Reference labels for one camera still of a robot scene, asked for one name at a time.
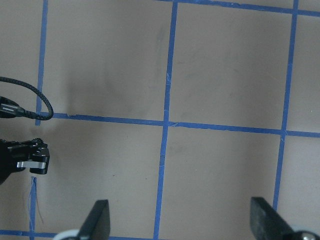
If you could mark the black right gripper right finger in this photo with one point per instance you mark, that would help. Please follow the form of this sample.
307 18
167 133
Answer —
267 224

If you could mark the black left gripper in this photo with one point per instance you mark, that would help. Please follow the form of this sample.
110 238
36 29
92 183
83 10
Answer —
17 156

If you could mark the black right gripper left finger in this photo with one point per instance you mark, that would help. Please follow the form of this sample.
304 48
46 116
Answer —
95 227

